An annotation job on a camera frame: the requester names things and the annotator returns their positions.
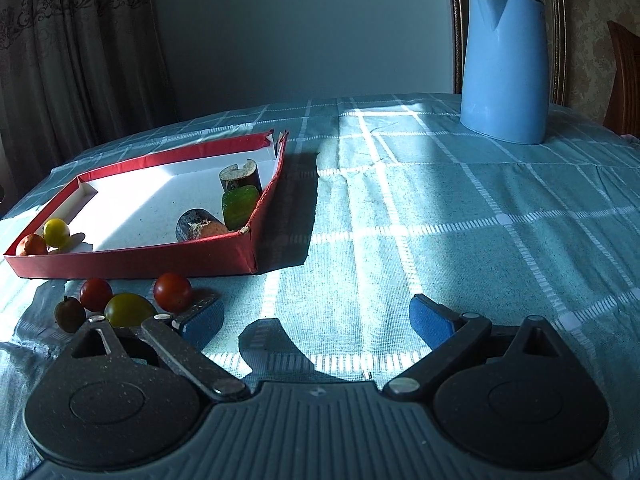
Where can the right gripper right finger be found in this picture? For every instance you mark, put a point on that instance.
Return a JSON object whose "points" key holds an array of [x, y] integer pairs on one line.
{"points": [[454, 340]]}

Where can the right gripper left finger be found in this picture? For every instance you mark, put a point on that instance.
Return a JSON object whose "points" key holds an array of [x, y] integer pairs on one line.
{"points": [[179, 341]]}

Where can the red cherry tomato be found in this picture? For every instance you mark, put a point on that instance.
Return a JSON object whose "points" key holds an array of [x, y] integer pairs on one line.
{"points": [[95, 294], [173, 292]]}

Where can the large green tomato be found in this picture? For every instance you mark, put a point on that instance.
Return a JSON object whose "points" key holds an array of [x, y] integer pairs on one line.
{"points": [[128, 310]]}

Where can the brown kiwi fruit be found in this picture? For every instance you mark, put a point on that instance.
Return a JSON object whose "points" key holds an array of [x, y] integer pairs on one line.
{"points": [[69, 314]]}

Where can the green cucumber piece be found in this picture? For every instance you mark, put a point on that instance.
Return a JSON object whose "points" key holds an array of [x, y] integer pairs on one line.
{"points": [[238, 205]]}

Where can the small yellow tomato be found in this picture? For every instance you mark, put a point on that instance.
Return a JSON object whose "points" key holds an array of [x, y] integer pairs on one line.
{"points": [[56, 233]]}

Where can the orange mandarin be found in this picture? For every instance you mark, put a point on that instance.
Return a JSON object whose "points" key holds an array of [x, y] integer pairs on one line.
{"points": [[31, 245]]}

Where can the red cardboard tray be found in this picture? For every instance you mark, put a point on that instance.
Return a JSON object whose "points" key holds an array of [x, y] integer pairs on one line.
{"points": [[124, 216]]}

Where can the teal checkered tablecloth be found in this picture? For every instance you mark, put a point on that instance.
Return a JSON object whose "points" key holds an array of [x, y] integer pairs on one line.
{"points": [[383, 197]]}

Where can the blue electric kettle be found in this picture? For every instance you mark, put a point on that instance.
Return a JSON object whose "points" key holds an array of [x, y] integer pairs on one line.
{"points": [[505, 86]]}

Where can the wooden chair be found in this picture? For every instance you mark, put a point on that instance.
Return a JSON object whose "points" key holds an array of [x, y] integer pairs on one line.
{"points": [[622, 115]]}

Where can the dark brown curtain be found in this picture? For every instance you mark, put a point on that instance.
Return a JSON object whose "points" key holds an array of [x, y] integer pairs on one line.
{"points": [[75, 74]]}

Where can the dark wooden headboard frame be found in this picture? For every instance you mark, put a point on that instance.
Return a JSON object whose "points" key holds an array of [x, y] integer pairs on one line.
{"points": [[581, 56]]}

